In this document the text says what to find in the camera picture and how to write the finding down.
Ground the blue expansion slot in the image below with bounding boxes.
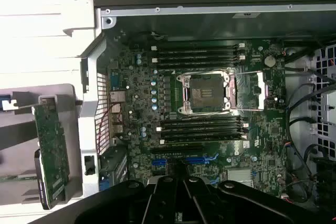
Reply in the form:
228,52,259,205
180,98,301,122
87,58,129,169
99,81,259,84
153,157,212,167

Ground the silver chipset heatsink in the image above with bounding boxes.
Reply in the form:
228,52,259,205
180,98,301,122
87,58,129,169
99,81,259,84
227,168,253,185

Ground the black RAM slot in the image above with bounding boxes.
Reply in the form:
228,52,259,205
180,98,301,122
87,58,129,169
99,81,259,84
151,50,246,57
151,56,246,63
157,124,249,132
159,118,249,125
160,131,249,138
151,62,246,69
151,44,246,51

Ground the CPU socket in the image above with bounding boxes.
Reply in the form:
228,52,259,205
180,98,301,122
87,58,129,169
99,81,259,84
176,71,235,116

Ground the grey parts rack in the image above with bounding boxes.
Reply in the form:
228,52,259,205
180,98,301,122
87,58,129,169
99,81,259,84
0,83,85,224

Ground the silver rear port block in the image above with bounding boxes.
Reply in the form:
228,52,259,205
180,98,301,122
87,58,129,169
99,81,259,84
108,90,124,141

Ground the green motherboard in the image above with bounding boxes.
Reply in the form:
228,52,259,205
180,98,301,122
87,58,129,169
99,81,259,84
106,37,288,200

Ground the metal socket cover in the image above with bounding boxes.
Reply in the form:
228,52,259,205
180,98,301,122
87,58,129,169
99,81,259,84
230,70,266,112

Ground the green RAM stick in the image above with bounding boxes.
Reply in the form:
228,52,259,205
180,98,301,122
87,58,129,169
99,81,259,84
0,174,37,183

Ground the round coin battery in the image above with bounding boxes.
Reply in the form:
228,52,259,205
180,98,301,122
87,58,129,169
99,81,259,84
264,55,277,68

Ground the perforated metal drive cage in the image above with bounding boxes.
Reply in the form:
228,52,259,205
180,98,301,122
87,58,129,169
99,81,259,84
311,44,336,162

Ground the black open PC case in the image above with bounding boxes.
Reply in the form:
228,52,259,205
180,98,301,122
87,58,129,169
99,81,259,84
78,0,336,224

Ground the red black twisted wire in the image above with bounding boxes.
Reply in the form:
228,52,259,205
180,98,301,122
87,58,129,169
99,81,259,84
96,102,123,155

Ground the black wire bundle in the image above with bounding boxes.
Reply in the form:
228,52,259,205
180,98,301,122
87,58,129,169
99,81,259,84
285,77,331,204

